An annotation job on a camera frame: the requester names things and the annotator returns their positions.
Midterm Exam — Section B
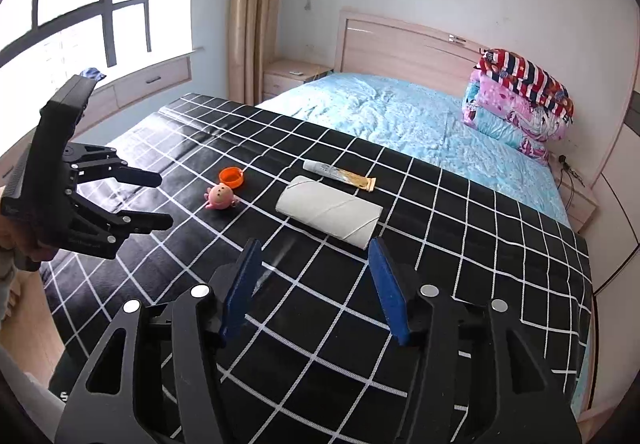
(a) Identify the person's left hand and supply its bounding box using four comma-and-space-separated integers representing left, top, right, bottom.
0, 219, 59, 275

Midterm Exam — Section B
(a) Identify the black white-grid tablecloth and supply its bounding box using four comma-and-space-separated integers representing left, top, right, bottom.
42, 92, 593, 444

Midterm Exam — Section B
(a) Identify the white toothpaste tube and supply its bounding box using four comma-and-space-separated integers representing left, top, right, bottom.
302, 159, 377, 193

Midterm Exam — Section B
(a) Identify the wooden nightstand with cable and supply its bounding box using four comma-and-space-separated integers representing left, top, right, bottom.
549, 163, 599, 232

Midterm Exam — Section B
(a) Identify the white grey sliding wardrobe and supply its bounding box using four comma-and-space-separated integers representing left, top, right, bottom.
592, 89, 640, 297

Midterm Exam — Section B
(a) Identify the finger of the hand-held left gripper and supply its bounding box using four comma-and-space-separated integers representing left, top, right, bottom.
65, 143, 162, 190
55, 189, 174, 260

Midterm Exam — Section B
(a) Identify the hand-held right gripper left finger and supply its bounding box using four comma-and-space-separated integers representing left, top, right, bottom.
54, 238, 264, 444

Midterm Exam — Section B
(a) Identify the pink round toy figure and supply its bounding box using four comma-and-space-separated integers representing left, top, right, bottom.
203, 184, 239, 211

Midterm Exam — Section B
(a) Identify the wooden windowsill drawer cabinet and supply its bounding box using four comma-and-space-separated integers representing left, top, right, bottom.
0, 49, 193, 185

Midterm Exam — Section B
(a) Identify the orange bottle cap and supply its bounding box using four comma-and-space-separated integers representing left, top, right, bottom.
219, 166, 247, 188

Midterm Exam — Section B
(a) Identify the light blue folded quilt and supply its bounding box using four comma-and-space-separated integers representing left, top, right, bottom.
461, 84, 551, 160

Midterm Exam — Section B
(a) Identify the striped folded quilt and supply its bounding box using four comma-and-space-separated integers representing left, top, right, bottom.
474, 48, 576, 120

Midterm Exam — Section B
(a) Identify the cardboard paper roll core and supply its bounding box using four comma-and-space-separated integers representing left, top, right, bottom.
275, 175, 385, 252

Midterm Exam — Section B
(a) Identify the wooden nightstand with remote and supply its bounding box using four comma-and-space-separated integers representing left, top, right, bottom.
261, 58, 335, 101

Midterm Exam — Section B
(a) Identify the black charger cable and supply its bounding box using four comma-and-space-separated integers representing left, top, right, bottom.
556, 153, 586, 190

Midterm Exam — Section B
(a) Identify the light wooden headboard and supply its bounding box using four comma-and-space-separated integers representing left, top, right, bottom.
336, 7, 496, 100

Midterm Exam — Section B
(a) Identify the bed with blue sheet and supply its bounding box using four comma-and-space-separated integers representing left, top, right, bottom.
252, 70, 573, 230

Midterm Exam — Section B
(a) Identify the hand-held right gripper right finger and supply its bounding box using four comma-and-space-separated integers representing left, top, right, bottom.
368, 237, 583, 444

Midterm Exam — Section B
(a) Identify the beige curtain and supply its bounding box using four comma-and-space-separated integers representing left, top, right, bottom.
226, 0, 287, 106

